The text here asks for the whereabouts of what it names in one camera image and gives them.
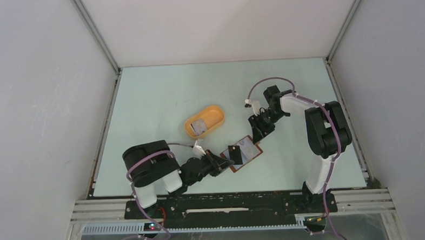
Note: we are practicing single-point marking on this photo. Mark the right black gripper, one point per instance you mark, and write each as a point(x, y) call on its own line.
point(258, 132)

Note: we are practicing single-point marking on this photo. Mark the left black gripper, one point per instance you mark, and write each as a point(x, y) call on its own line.
point(219, 164)

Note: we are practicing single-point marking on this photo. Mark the black card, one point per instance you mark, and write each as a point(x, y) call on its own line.
point(235, 154)

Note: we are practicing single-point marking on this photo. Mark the brown leather card holder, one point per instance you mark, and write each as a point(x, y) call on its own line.
point(249, 152)

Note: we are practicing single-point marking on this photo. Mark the orange plastic card tray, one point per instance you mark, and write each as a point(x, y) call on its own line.
point(213, 116)

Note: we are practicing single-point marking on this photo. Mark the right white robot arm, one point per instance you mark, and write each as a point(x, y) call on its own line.
point(328, 132)

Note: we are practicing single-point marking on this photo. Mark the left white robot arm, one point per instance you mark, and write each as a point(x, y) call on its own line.
point(153, 163)

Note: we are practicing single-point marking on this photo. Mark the grey patterned card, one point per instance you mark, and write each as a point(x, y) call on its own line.
point(198, 127)

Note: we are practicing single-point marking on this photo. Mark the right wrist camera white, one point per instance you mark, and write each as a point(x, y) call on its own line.
point(254, 105)

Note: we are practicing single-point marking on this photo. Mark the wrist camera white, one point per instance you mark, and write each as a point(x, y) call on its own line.
point(197, 149)
point(254, 105)

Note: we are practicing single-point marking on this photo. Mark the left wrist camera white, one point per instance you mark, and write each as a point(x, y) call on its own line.
point(197, 149)

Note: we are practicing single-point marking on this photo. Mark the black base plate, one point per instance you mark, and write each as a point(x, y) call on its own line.
point(232, 209)

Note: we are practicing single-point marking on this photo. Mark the white cable duct strip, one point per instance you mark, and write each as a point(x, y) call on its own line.
point(142, 228)

